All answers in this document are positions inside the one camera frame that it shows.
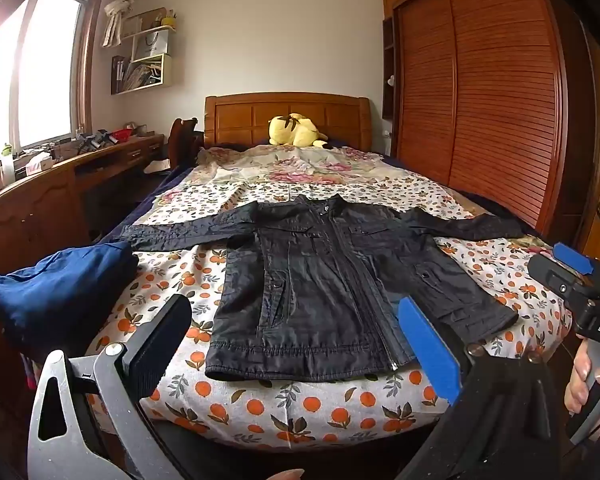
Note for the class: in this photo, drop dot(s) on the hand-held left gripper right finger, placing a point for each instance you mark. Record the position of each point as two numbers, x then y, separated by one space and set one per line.
427 350

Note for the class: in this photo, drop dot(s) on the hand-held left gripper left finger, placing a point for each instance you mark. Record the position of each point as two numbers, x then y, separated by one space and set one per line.
155 345

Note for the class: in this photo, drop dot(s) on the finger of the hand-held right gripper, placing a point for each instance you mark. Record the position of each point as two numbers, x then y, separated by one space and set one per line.
574 259
557 277

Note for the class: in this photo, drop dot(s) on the black jacket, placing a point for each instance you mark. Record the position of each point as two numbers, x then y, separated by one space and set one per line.
320 285

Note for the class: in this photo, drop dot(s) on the person's right hand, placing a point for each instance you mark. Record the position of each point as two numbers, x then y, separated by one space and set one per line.
576 385

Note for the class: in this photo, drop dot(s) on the person's left hand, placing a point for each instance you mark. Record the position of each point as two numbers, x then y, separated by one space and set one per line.
280 475

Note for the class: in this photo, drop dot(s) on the folded blue cloth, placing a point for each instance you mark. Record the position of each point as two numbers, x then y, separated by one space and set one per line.
60 290

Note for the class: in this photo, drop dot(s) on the orange print bedsheet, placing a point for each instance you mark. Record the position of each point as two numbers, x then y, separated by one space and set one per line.
280 410

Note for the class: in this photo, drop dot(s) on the white paper sheet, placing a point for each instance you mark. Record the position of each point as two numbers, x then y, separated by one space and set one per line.
157 167

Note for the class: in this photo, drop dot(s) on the wooden louvered wardrobe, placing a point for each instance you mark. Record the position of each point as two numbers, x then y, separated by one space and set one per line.
495 100

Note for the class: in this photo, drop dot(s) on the wooden desk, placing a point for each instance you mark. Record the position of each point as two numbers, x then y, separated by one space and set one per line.
35 210

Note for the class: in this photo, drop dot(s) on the wooden chair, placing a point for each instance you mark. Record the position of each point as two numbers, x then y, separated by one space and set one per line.
180 142

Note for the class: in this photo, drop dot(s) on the red basket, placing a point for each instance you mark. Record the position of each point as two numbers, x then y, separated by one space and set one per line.
121 135

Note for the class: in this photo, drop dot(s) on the black desk gadgets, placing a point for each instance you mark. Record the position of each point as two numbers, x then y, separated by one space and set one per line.
92 141

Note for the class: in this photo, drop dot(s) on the tissue box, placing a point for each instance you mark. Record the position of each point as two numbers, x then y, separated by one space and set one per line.
40 163

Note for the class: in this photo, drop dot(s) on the floral quilt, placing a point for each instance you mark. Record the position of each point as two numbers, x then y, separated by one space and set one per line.
305 170

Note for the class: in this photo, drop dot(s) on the green cap bottle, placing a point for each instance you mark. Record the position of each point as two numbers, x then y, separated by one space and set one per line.
6 167

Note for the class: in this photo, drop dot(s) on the wooden bed headboard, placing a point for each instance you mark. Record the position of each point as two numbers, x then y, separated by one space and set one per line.
240 120

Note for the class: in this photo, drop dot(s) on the yellow plush toy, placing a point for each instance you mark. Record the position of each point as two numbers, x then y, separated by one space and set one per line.
295 130

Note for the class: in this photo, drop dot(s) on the row of books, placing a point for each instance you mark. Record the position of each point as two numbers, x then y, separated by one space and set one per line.
135 75

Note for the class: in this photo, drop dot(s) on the wooden niche shelf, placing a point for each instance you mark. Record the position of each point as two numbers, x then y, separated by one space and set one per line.
389 60

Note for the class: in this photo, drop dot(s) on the white paper bag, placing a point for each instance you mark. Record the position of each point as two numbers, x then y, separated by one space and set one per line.
152 45

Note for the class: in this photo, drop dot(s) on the window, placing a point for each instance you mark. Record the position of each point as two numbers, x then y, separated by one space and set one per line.
50 60

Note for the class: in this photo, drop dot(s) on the tied cream curtain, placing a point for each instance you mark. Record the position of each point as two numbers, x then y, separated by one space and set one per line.
122 10

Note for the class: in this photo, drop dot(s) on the white wall shelf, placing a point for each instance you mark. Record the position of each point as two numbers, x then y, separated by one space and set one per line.
167 72

